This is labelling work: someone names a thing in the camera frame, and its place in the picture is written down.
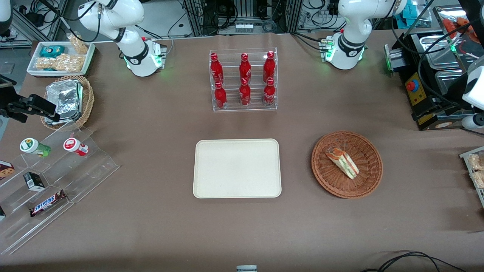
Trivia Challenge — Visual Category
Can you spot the white rectangular snack tray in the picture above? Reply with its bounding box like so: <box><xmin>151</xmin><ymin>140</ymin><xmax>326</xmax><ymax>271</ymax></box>
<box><xmin>26</xmin><ymin>41</ymin><xmax>96</xmax><ymax>77</ymax></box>

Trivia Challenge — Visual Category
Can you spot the clear acrylic stepped shelf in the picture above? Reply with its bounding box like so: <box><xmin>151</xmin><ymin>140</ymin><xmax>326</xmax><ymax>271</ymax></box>
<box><xmin>0</xmin><ymin>121</ymin><xmax>121</xmax><ymax>256</ymax></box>

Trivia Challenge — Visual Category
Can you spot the clear cracker bag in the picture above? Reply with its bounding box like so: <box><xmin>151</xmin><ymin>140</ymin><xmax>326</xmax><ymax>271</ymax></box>
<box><xmin>467</xmin><ymin>153</ymin><xmax>484</xmax><ymax>171</ymax></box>
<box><xmin>470</xmin><ymin>171</ymin><xmax>484</xmax><ymax>190</ymax></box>

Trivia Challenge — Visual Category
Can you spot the large clear nut bag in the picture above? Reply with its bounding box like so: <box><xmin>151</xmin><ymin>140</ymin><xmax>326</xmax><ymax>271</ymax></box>
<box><xmin>35</xmin><ymin>53</ymin><xmax>85</xmax><ymax>73</ymax></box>

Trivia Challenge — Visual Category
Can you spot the cream plastic serving tray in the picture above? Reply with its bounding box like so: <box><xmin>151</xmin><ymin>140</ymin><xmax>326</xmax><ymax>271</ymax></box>
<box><xmin>193</xmin><ymin>139</ymin><xmax>282</xmax><ymax>199</ymax></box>

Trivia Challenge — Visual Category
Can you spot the red lidded snack cup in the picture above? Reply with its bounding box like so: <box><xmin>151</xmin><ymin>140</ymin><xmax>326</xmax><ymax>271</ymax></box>
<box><xmin>63</xmin><ymin>137</ymin><xmax>90</xmax><ymax>157</ymax></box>

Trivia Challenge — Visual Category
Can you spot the small clear nut bag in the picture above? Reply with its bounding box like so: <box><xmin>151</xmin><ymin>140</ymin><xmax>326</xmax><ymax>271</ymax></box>
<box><xmin>67</xmin><ymin>33</ymin><xmax>90</xmax><ymax>55</ymax></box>

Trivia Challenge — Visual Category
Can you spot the clear acrylic bottle rack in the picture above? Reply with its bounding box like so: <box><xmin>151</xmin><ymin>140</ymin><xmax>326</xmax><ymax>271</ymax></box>
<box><xmin>209</xmin><ymin>47</ymin><xmax>278</xmax><ymax>112</ymax></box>

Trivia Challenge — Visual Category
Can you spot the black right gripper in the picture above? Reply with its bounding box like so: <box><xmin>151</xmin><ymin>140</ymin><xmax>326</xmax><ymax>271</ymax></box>
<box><xmin>0</xmin><ymin>94</ymin><xmax>61</xmax><ymax>124</ymax></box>

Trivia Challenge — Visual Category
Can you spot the triangle sandwich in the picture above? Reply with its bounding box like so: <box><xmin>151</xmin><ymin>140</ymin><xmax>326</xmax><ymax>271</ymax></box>
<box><xmin>325</xmin><ymin>147</ymin><xmax>360</xmax><ymax>180</ymax></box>

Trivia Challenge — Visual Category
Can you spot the silver cylinder with green light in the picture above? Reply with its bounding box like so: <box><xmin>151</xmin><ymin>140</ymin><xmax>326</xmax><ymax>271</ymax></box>
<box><xmin>383</xmin><ymin>44</ymin><xmax>405</xmax><ymax>76</ymax></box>

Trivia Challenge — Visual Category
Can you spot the red cola bottle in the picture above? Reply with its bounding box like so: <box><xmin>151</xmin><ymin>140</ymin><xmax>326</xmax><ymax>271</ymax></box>
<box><xmin>263</xmin><ymin>77</ymin><xmax>276</xmax><ymax>107</ymax></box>
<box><xmin>239</xmin><ymin>53</ymin><xmax>252</xmax><ymax>81</ymax></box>
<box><xmin>263</xmin><ymin>51</ymin><xmax>276</xmax><ymax>81</ymax></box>
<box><xmin>239</xmin><ymin>78</ymin><xmax>251</xmax><ymax>107</ymax></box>
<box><xmin>210</xmin><ymin>53</ymin><xmax>224</xmax><ymax>85</ymax></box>
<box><xmin>214</xmin><ymin>82</ymin><xmax>228</xmax><ymax>110</ymax></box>

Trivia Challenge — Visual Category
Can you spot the brown cookie box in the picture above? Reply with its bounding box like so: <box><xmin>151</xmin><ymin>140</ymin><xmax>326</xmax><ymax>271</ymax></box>
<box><xmin>0</xmin><ymin>160</ymin><xmax>16</xmax><ymax>181</ymax></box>

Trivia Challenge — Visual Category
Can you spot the Snickers chocolate bar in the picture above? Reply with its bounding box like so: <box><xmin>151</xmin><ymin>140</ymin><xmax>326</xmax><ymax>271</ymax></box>
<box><xmin>29</xmin><ymin>189</ymin><xmax>68</xmax><ymax>218</ymax></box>

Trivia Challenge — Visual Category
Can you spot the grey tray with snacks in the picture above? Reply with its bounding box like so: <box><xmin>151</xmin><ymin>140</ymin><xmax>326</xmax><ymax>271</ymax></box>
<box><xmin>459</xmin><ymin>146</ymin><xmax>484</xmax><ymax>209</ymax></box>

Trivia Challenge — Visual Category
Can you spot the black floor cable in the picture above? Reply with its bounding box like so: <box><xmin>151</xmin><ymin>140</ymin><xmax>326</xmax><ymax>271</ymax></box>
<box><xmin>360</xmin><ymin>251</ymin><xmax>468</xmax><ymax>272</ymax></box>

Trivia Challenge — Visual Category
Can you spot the teal snack packet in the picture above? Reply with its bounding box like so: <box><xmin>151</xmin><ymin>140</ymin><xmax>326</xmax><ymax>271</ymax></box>
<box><xmin>39</xmin><ymin>45</ymin><xmax>66</xmax><ymax>58</ymax></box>

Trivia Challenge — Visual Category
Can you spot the black food warmer cabinet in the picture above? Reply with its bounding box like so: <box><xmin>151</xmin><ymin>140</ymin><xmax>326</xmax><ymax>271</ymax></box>
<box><xmin>391</xmin><ymin>5</ymin><xmax>484</xmax><ymax>131</ymax></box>

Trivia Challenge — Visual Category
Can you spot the light oval wicker basket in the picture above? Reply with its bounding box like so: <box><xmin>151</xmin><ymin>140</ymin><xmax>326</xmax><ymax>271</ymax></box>
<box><xmin>39</xmin><ymin>75</ymin><xmax>95</xmax><ymax>131</ymax></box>

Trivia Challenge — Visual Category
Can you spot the green lidded snack cup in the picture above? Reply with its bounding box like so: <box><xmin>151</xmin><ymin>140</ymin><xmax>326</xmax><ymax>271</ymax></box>
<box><xmin>20</xmin><ymin>138</ymin><xmax>52</xmax><ymax>158</ymax></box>

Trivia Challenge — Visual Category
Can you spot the metal food pan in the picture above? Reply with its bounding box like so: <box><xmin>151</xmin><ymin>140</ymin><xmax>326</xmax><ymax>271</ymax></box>
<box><xmin>419</xmin><ymin>34</ymin><xmax>460</xmax><ymax>69</ymax></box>
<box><xmin>434</xmin><ymin>70</ymin><xmax>469</xmax><ymax>107</ymax></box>

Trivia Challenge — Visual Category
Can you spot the brown round wicker basket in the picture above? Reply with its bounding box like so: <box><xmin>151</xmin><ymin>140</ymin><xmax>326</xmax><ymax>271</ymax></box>
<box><xmin>311</xmin><ymin>131</ymin><xmax>383</xmax><ymax>199</ymax></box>

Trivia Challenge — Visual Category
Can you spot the small black box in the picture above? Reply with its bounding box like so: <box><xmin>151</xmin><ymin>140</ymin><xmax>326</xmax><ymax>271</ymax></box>
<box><xmin>23</xmin><ymin>172</ymin><xmax>46</xmax><ymax>192</ymax></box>

